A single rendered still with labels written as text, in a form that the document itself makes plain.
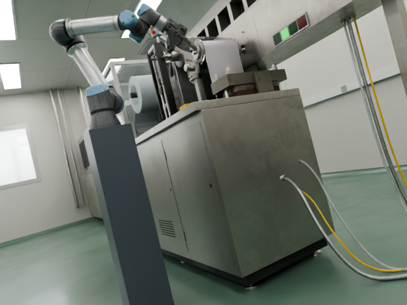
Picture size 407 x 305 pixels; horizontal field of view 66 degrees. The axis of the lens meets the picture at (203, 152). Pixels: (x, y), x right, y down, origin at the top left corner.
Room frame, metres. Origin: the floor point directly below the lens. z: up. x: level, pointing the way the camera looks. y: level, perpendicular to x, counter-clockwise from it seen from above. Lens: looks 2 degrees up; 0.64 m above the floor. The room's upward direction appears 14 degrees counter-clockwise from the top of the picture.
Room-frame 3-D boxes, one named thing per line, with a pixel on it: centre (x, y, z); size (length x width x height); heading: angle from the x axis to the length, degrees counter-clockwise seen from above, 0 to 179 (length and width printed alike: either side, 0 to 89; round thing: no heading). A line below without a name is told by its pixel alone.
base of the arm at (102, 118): (1.57, 0.44, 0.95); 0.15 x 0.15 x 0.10
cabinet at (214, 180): (2.65, 0.30, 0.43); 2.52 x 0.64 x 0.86; 29
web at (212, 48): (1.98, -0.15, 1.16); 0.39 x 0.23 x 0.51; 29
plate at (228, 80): (1.72, -0.34, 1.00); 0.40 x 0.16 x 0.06; 119
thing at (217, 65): (1.81, -0.24, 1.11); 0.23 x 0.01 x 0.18; 119
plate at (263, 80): (1.65, -0.40, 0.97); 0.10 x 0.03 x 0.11; 119
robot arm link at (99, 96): (1.57, 0.44, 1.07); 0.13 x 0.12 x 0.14; 173
